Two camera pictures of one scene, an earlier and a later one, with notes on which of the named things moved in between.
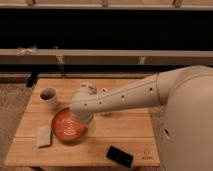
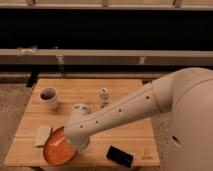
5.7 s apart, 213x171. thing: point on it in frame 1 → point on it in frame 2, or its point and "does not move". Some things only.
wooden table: x=132 y=131 does not move
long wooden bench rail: x=106 y=56 does not move
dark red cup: x=48 y=98 does not move
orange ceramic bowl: x=66 y=127 → x=58 y=150
